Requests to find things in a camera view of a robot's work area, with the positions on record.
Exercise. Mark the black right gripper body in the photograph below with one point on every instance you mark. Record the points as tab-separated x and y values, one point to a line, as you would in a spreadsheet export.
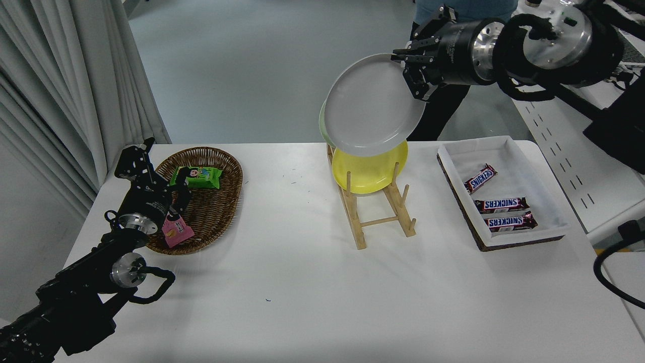
456	53

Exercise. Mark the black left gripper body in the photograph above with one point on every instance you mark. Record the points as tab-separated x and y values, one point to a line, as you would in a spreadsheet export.
146	204

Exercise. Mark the person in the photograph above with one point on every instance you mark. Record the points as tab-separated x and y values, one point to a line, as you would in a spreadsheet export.
438	116

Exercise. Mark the pale green plate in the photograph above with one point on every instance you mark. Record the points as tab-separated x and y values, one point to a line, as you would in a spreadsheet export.
323	126

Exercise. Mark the green snack packet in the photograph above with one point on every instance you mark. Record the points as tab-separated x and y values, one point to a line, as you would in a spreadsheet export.
199	177

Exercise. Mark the yellow plate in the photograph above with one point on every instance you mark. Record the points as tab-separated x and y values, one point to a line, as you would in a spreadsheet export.
368	174

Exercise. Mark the black and white cylinder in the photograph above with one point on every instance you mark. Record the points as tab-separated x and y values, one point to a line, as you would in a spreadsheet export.
630	229

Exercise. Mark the brown wicker basket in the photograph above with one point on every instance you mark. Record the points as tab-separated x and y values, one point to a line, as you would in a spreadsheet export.
214	206

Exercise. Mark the grey curtain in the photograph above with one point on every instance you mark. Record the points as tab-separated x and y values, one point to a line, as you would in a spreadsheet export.
60	91

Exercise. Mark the pink snack packet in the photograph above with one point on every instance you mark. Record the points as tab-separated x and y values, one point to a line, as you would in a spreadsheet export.
176	233

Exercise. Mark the wooden plate rack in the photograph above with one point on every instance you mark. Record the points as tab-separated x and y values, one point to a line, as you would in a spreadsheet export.
358	237

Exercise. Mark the grey plate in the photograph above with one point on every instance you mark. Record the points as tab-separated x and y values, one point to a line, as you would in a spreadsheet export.
370	106

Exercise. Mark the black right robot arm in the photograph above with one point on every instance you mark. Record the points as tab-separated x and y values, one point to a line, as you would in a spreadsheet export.
620	136

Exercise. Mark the white side desk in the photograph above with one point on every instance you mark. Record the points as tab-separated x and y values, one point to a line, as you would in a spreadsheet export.
559	151

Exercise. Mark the Snickers bar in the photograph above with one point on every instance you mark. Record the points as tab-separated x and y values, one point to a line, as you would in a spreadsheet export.
478	179
501	204
510	222

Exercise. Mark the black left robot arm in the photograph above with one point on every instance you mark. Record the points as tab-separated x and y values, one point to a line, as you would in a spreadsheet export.
75	297

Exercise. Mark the white lined tray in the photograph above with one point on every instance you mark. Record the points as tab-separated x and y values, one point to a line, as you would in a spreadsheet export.
524	171

